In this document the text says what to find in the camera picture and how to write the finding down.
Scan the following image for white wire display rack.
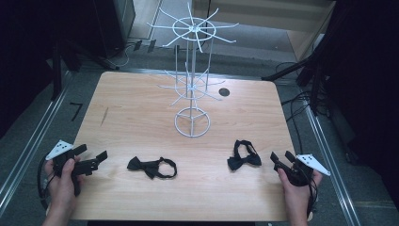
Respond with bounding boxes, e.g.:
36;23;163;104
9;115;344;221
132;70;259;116
147;2;240;138

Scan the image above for dark cabinet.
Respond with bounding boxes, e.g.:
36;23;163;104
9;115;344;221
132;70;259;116
92;0;136;59

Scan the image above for black floor cables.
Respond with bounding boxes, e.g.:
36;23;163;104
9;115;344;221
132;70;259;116
275;60;318;155

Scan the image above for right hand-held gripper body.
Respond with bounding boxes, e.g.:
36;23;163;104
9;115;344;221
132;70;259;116
276;153;331;187

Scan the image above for black metal stand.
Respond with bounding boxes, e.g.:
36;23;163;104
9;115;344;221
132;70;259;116
261;46;334;116
50;39;83;102

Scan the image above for person's left hand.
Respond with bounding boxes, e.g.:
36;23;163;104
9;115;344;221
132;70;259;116
44;157;86;211

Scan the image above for left hand-held gripper cable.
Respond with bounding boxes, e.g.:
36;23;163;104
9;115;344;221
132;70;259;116
37;154;55;211

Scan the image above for person's right hand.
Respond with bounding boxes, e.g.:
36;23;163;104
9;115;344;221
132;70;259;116
277;169;324;215

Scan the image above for black bow tie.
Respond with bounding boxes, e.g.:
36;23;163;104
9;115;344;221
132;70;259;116
227;139;263;171
126;155;178;181

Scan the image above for white floor cable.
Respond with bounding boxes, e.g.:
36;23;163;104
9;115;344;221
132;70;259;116
116;42;136;69

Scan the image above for right hand-held gripper cable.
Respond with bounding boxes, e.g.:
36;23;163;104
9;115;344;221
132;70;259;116
305;175;319;219

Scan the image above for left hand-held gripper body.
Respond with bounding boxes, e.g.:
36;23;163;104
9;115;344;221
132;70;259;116
45;139;100;198

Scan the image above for aluminium floor rail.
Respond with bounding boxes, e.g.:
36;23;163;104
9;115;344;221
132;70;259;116
304;105;362;226
0;89;70;210

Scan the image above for hand-held gripper cable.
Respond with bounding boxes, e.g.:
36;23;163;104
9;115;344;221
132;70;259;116
305;175;319;219
37;154;55;211

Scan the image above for light wooden board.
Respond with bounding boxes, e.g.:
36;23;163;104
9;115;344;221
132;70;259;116
192;0;337;61

